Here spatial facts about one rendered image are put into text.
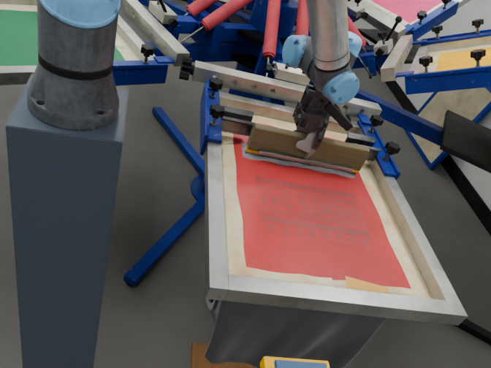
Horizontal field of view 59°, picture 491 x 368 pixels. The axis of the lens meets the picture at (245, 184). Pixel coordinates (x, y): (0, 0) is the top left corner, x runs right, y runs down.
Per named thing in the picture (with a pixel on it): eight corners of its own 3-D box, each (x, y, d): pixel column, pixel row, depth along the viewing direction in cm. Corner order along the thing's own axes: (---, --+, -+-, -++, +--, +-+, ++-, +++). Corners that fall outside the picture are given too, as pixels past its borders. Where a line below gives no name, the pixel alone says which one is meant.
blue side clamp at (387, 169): (389, 190, 135) (401, 173, 131) (375, 187, 134) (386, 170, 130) (363, 136, 158) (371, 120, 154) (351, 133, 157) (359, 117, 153)
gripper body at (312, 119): (291, 117, 124) (305, 79, 116) (318, 123, 125) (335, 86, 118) (295, 132, 118) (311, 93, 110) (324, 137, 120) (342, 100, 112)
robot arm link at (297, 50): (307, 49, 94) (347, 53, 99) (286, 27, 102) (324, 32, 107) (295, 81, 99) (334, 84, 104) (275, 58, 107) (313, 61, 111)
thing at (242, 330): (343, 377, 129) (418, 291, 103) (193, 366, 118) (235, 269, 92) (340, 366, 131) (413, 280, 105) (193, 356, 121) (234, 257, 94)
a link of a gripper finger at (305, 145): (289, 156, 125) (299, 127, 121) (308, 159, 126) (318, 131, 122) (291, 161, 122) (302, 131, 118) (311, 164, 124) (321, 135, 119)
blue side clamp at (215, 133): (217, 158, 122) (223, 138, 118) (199, 155, 121) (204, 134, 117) (215, 104, 145) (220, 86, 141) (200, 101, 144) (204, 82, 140)
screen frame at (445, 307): (458, 326, 98) (468, 316, 95) (204, 299, 84) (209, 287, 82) (361, 132, 157) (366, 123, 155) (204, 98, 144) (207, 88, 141)
